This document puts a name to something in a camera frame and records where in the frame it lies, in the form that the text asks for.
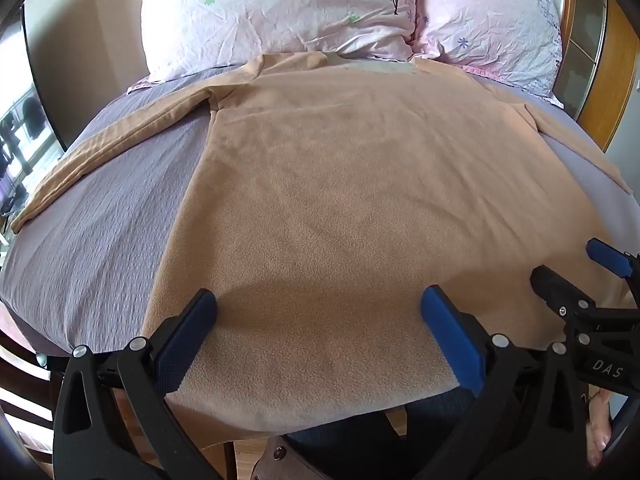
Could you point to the wooden headboard frame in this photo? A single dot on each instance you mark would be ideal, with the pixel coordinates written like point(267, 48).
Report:
point(607, 90)

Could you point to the dark wooden chair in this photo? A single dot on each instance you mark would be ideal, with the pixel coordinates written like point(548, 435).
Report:
point(22, 390)

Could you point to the person's right hand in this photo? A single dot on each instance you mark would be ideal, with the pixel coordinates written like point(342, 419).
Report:
point(599, 427)

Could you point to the person's legs in jeans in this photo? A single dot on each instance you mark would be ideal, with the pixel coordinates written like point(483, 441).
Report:
point(430, 420)

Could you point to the white floral pillow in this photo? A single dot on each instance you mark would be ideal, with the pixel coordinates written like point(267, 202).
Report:
point(260, 10)

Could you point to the dark flat panel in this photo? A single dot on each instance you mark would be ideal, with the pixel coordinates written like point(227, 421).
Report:
point(70, 50)

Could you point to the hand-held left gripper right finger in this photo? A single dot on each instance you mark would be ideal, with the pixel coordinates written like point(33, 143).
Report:
point(451, 340)

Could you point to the pink floral pillow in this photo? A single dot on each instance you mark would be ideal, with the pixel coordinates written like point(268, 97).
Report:
point(490, 15)

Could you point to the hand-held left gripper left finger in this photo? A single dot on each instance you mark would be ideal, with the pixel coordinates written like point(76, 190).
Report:
point(189, 337)

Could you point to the tan fleece long-sleeve shirt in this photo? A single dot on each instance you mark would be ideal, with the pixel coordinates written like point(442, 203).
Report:
point(325, 200)

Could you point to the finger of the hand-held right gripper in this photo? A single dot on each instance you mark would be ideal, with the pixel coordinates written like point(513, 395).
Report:
point(607, 256)
point(555, 284)

